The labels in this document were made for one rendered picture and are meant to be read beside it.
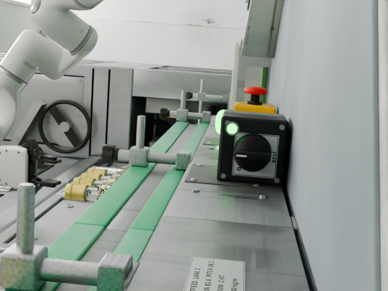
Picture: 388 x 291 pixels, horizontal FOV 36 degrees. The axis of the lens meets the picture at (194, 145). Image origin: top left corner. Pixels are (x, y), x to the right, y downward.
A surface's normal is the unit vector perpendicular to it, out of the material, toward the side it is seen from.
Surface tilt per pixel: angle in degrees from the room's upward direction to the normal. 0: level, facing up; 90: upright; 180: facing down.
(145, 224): 90
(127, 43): 90
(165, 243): 90
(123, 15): 90
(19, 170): 74
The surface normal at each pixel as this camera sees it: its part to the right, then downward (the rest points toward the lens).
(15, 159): -0.34, 0.11
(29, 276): -0.08, 0.15
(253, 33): -0.11, 0.92
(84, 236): 0.07, -0.98
